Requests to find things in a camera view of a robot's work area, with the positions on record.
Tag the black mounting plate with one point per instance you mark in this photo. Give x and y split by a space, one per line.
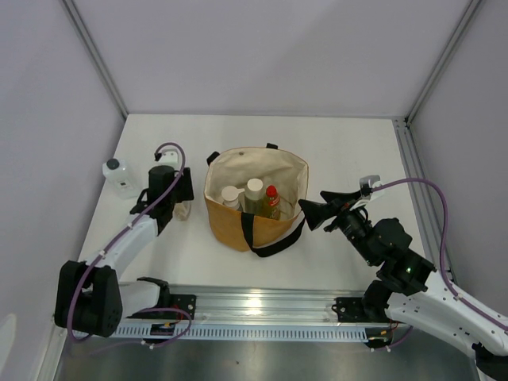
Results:
351 310
185 302

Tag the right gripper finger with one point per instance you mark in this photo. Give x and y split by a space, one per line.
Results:
341 199
317 213

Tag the clear square bottle grey cap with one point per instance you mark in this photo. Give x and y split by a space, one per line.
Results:
119 175

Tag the white slotted cable duct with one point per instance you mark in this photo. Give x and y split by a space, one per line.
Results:
164 331

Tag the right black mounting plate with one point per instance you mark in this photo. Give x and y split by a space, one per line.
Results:
351 310

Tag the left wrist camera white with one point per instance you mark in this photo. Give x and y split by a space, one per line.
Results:
168 156

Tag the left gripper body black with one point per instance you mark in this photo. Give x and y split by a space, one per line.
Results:
182 192

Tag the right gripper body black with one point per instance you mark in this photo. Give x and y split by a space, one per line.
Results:
351 221

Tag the clear amber soap bottle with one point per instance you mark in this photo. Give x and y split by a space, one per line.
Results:
182 210

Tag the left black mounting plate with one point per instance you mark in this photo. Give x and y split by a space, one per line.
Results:
185 302

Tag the grey pump bottle beige cap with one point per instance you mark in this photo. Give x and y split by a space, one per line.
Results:
231 197

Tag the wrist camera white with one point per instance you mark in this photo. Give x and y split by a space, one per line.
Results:
368 191
168 156

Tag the yellow dish soap red cap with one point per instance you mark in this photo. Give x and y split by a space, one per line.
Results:
271 207

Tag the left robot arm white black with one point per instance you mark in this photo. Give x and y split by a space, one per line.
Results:
90 298

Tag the right aluminium frame rail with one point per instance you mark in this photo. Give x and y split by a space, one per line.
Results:
426 201

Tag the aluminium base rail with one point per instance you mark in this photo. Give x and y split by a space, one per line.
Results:
263 306

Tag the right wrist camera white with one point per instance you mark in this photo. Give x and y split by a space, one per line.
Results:
368 191

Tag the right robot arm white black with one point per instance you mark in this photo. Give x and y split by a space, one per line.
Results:
409 288

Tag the olive bottle white cap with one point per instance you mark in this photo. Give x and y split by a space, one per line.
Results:
253 196

